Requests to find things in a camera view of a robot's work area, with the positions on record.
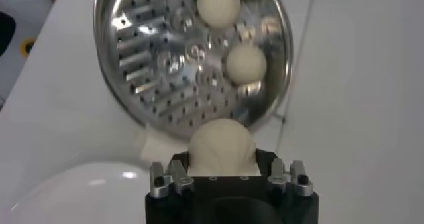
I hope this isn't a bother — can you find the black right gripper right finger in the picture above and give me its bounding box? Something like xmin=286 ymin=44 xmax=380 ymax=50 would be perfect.
xmin=256 ymin=148 xmax=314 ymax=198

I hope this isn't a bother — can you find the stainless steel steamer basket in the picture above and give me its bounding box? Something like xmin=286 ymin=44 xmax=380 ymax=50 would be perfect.
xmin=93 ymin=0 xmax=295 ymax=140

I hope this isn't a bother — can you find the grey robot torso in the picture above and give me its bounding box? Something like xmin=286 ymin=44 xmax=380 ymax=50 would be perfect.
xmin=0 ymin=0 xmax=66 ymax=110

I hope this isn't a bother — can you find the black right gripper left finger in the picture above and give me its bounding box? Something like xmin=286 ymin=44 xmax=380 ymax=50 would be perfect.
xmin=148 ymin=151 xmax=195 ymax=199

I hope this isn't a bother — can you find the white round plate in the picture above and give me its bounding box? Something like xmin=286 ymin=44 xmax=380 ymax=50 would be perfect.
xmin=9 ymin=160 xmax=150 ymax=224

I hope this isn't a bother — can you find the white steamed baozi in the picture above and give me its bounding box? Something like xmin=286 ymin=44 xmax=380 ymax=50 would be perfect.
xmin=187 ymin=117 xmax=261 ymax=176
xmin=225 ymin=42 xmax=268 ymax=85
xmin=196 ymin=0 xmax=242 ymax=29

